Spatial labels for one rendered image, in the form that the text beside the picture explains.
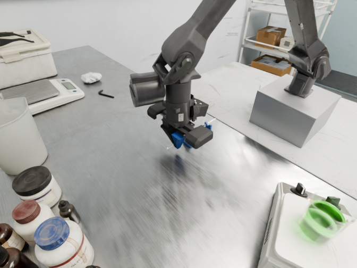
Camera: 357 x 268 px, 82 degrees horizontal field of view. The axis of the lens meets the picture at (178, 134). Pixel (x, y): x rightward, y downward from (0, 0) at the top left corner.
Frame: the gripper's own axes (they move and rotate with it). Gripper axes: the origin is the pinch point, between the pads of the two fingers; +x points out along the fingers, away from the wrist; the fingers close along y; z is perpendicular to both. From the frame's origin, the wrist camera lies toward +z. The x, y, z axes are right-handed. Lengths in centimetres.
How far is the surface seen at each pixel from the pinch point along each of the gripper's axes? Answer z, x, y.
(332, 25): 293, 20, 47
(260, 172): 10.1, 4.6, -19.7
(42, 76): -14, 4, 76
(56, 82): -12, 2, 61
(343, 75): 293, 71, 12
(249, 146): 16.6, 4.6, -12.6
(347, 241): -0.3, -4.2, -37.7
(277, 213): -2.1, -1.9, -28.4
